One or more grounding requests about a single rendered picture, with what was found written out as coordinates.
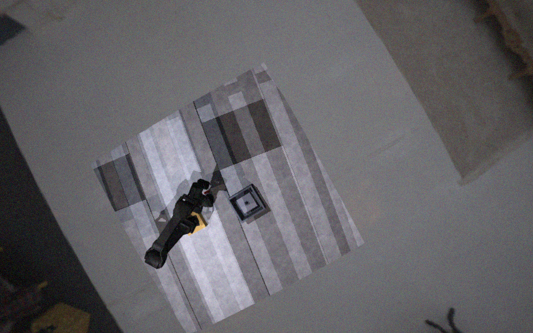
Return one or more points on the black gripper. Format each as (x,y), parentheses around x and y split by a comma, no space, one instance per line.
(206,184)

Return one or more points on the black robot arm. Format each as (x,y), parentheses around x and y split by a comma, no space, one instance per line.
(179,225)

